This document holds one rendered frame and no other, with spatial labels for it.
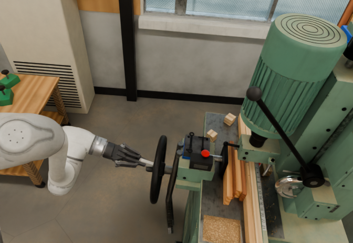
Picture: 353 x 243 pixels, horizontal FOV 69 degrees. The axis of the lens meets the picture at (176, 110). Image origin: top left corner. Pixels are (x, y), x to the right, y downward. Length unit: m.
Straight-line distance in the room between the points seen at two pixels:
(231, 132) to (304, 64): 0.62
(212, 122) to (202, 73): 1.25
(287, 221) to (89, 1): 1.90
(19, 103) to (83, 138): 0.88
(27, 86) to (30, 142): 1.52
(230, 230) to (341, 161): 0.39
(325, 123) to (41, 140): 0.72
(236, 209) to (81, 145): 0.68
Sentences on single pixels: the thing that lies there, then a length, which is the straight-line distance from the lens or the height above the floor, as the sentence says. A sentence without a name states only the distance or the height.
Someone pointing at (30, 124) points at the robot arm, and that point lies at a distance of 0.61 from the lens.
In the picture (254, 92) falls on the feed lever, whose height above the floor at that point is 1.41.
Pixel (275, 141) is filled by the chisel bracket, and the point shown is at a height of 1.07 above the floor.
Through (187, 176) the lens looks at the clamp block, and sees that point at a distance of 1.02.
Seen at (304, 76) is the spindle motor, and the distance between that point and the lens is 0.67.
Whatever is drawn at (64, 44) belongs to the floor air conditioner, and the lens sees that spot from 2.09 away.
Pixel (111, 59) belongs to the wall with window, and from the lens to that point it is 2.42.
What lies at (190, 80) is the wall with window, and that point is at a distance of 2.46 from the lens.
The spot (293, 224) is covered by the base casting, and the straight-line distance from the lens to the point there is 1.17.
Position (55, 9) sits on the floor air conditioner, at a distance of 1.98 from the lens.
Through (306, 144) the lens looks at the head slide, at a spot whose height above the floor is 1.18.
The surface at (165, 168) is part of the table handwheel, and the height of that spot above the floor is 0.83.
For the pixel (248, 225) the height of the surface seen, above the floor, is 0.94.
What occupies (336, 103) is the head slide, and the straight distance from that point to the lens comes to 0.78.
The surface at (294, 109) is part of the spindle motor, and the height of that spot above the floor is 1.32.
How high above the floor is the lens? 1.77
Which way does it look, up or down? 45 degrees down
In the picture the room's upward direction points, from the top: 6 degrees clockwise
